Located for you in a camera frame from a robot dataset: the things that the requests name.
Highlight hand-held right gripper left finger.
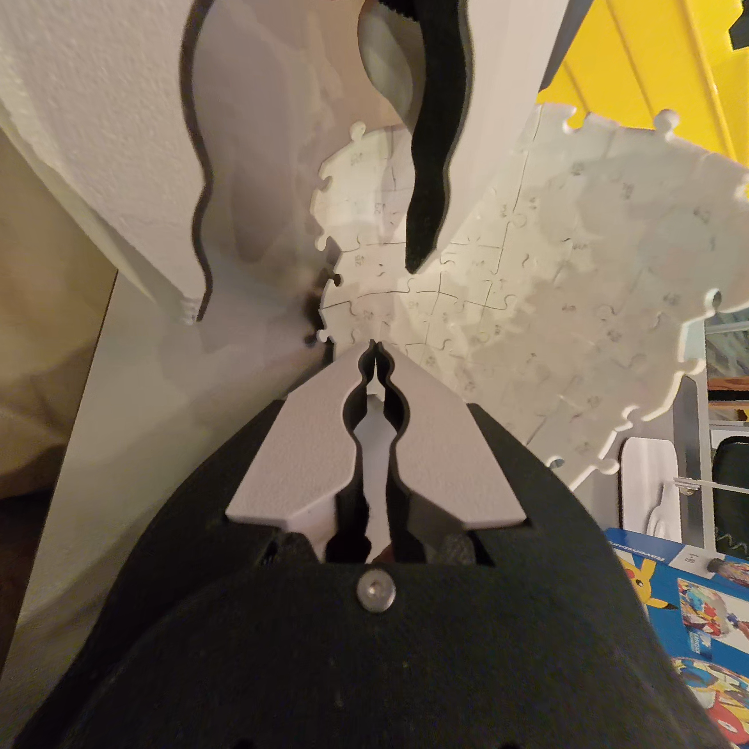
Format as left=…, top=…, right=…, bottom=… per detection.
left=225, top=341, right=376, bottom=564

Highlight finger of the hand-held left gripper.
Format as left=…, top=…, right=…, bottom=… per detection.
left=374, top=0, right=572, bottom=277
left=0, top=0, right=214, bottom=325

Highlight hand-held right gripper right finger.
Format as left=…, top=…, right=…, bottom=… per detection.
left=376, top=342, right=526, bottom=564

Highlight partly built white puzzle ball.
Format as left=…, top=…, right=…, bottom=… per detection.
left=309, top=102, right=749, bottom=493

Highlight blue printed puzzle box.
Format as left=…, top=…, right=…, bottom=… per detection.
left=605, top=527, right=749, bottom=749

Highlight yellow plastic box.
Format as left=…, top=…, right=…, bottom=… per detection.
left=538, top=0, right=749, bottom=172

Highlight white plastic holder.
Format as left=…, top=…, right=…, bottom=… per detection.
left=619, top=436, right=684, bottom=544

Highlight beige trousers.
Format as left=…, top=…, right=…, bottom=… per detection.
left=0, top=129, right=119, bottom=499

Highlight grey metal post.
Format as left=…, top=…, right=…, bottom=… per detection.
left=672, top=374, right=716, bottom=546

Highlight white cable tie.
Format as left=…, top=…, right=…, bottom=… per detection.
left=673, top=476, right=749, bottom=493

